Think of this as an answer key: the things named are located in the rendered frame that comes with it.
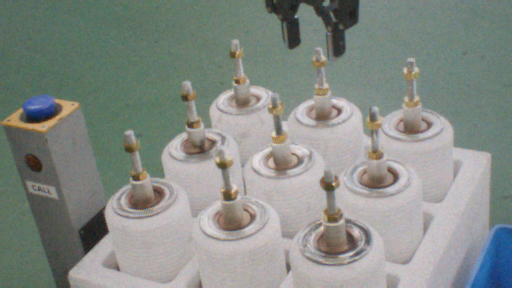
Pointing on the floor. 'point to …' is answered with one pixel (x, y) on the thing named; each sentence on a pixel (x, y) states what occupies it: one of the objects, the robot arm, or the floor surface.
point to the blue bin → (494, 260)
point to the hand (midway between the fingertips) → (313, 43)
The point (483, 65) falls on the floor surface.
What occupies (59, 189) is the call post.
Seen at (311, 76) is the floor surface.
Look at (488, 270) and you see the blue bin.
